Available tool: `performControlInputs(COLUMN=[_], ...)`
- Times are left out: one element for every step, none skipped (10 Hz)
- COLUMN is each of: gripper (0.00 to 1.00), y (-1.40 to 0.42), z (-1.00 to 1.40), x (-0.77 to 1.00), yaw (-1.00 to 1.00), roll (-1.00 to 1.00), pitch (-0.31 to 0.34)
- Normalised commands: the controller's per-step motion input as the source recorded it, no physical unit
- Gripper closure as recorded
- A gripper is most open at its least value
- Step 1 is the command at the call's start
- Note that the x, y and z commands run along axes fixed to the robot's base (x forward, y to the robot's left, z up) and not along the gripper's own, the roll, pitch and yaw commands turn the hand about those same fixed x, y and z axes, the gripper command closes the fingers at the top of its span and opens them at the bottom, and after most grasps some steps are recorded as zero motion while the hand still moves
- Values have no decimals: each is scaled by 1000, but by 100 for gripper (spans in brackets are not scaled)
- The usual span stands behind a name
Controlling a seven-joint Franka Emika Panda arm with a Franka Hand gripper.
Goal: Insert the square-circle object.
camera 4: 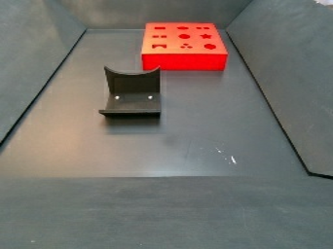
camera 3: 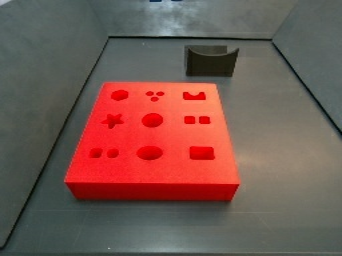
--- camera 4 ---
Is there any black curved holder stand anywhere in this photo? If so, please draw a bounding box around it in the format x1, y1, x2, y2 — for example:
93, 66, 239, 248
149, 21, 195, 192
98, 67, 161, 117

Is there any red shape-sorter block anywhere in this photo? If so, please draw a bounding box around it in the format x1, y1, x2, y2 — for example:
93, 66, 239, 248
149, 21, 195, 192
140, 22, 227, 71

